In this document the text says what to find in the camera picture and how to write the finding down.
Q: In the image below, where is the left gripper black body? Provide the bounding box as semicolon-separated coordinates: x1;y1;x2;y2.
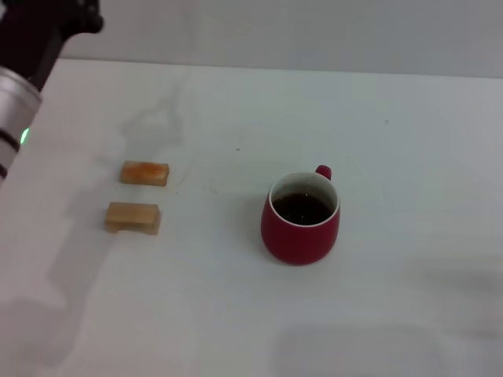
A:
0;0;105;94

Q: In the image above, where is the red ceramic cup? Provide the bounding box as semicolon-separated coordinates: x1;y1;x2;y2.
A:
260;164;341;267

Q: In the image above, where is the orange stained wooden block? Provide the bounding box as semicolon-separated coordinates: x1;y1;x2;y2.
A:
119;159;171;186

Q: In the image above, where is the notched plain wooden block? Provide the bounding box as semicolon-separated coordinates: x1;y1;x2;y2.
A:
104;201;162;236

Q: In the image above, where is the dark coffee liquid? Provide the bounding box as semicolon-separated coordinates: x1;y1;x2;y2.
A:
272;192;335;227

